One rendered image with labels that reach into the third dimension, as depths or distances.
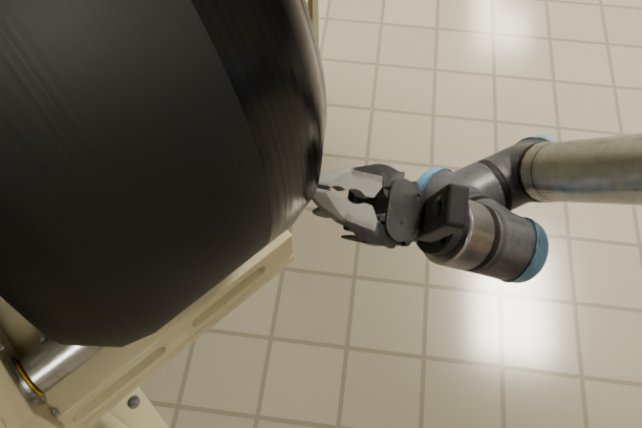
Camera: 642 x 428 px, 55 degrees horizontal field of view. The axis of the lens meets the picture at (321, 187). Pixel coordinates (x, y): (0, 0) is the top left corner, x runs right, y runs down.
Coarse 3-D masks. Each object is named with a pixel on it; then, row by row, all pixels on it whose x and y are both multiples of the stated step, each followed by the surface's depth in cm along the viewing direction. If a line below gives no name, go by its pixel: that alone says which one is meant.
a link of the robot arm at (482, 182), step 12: (432, 168) 95; (444, 168) 94; (468, 168) 92; (480, 168) 92; (420, 180) 93; (432, 180) 92; (444, 180) 91; (456, 180) 90; (468, 180) 90; (480, 180) 90; (492, 180) 90; (432, 192) 90; (480, 192) 88; (492, 192) 90; (504, 204) 91
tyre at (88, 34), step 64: (0, 0) 31; (64, 0) 33; (128, 0) 34; (192, 0) 36; (256, 0) 39; (0, 64) 32; (64, 64) 33; (128, 64) 35; (192, 64) 37; (256, 64) 40; (320, 64) 48; (0, 128) 32; (64, 128) 34; (128, 128) 36; (192, 128) 39; (256, 128) 42; (320, 128) 48; (0, 192) 33; (64, 192) 35; (128, 192) 38; (192, 192) 41; (256, 192) 46; (0, 256) 36; (64, 256) 37; (128, 256) 40; (192, 256) 45; (64, 320) 43; (128, 320) 45
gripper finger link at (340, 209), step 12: (324, 192) 64; (324, 204) 65; (336, 204) 65; (348, 204) 66; (360, 204) 67; (324, 216) 70; (336, 216) 65; (348, 216) 66; (360, 216) 67; (372, 216) 67; (372, 228) 67
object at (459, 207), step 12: (444, 192) 64; (456, 192) 64; (468, 192) 64; (432, 204) 68; (444, 204) 64; (456, 204) 63; (468, 204) 64; (432, 216) 68; (444, 216) 63; (456, 216) 63; (432, 228) 67; (444, 228) 64; (456, 228) 64; (420, 240) 73; (432, 240) 72
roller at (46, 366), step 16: (32, 352) 68; (48, 352) 67; (64, 352) 67; (80, 352) 68; (96, 352) 69; (32, 368) 66; (48, 368) 66; (64, 368) 67; (32, 384) 66; (48, 384) 67
